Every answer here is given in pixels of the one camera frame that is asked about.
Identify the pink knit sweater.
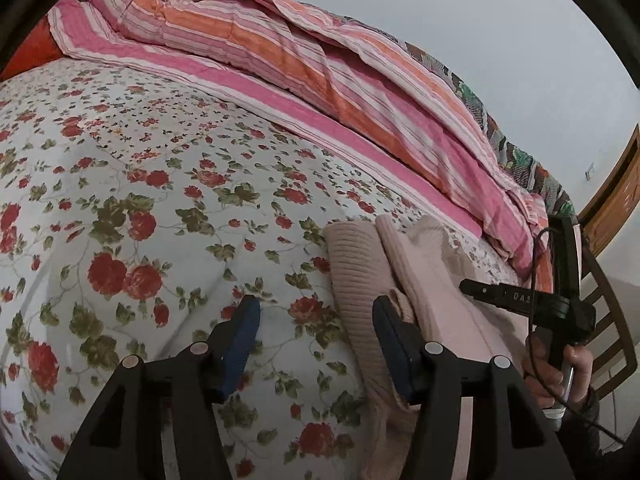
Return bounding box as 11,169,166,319
324,215,546,480

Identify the white floral bedsheet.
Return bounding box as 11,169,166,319
0,57,526,480

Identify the pink orange striped quilt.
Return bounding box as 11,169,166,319
47,0,581,293

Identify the person's right hand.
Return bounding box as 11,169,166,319
522,332,596,411

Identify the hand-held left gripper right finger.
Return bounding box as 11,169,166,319
372,295,563,480

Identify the dark floral patchwork blanket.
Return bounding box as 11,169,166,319
400,40,576,221

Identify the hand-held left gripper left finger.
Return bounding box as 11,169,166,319
57,295,262,480

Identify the red pillow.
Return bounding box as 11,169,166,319
0,12,61,81

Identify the person's right forearm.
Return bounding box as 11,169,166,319
555,390,640,480

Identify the brown wooden door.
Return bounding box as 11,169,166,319
577,125,640,256

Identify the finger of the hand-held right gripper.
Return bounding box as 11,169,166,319
460,280,509,309

